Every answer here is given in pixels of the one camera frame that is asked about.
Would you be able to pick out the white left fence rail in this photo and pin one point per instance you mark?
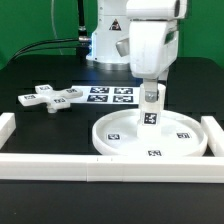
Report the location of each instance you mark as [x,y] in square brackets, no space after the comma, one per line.
[7,127]

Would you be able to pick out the sheet of fiducial markers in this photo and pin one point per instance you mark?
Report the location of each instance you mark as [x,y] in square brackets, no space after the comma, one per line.
[108,95]

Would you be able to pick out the white right fence rail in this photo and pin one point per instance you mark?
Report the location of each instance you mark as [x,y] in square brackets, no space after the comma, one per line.
[215,135]

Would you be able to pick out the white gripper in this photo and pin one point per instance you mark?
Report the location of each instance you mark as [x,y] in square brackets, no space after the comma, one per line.
[152,47]

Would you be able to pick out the white round table top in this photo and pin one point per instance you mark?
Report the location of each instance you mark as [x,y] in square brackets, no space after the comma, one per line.
[116,134]

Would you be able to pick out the white cross-shaped table base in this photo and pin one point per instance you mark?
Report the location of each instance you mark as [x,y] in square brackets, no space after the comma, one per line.
[54,100]

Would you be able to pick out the white front fence rail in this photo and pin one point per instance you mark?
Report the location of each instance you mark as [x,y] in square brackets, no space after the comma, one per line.
[93,168]

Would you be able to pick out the white fence rail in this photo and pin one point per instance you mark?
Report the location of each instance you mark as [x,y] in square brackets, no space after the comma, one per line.
[93,168]
[7,127]
[215,135]

